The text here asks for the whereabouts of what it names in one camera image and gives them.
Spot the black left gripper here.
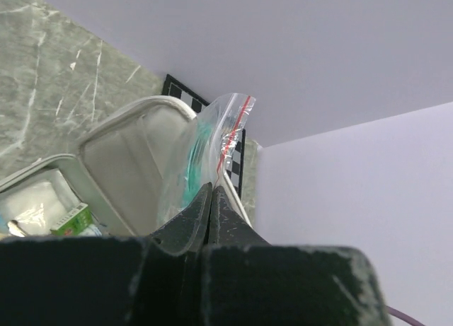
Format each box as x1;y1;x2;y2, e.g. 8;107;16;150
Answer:
1;182;391;325

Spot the small green medicine box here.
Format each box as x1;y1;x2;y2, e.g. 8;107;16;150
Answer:
50;202;93;236

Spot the large gauze plastic bag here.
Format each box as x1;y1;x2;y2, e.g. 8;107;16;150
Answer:
1;169;81;235

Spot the white medicine kit case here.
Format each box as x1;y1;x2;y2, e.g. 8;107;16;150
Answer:
0;95;254;237

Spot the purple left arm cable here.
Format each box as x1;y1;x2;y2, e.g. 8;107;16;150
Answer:
385;304;425;326

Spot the black white chessboard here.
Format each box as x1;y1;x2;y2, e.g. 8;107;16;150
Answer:
161;74;246;198

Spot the small gauze zip bag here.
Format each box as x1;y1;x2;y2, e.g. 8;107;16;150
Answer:
156;93;256;228

